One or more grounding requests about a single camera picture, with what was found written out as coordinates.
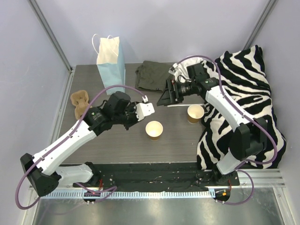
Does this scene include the light blue paper bag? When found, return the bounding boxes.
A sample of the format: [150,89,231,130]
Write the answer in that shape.
[91,34,126,95]

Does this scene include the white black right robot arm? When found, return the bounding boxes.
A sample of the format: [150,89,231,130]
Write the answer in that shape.
[157,63,267,185]

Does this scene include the white paper straws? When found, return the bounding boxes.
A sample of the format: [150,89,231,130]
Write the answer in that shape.
[167,104,204,107]

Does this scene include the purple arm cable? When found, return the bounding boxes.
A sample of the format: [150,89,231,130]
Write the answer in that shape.
[15,84,149,210]
[170,55,278,206]

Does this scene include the white slotted cable duct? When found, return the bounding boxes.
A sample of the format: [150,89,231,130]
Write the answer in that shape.
[42,189,215,199]

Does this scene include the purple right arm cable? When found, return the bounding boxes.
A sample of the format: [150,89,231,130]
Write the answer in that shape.
[170,55,278,206]

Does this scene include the brown cardboard cup carrier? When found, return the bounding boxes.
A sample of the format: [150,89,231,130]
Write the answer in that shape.
[70,90,89,120]

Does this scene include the zebra striped blanket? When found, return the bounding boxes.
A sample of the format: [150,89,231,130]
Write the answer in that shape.
[197,45,286,170]

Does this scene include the brown paper coffee cup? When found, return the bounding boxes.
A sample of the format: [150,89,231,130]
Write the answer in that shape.
[145,121,164,141]

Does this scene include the white bucket hat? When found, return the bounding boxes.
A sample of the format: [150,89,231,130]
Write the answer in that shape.
[173,56,203,83]

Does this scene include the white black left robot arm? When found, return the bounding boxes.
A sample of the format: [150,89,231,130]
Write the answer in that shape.
[20,91,153,197]

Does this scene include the olive green folded cloth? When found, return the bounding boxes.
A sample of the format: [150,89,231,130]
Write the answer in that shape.
[135,61,174,92]

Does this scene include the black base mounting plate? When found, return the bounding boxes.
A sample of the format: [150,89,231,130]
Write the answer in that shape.
[83,162,240,192]

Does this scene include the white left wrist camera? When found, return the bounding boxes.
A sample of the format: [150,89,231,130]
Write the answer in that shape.
[136,103,155,121]

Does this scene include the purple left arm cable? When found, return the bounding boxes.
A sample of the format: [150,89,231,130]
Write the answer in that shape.
[15,84,149,210]

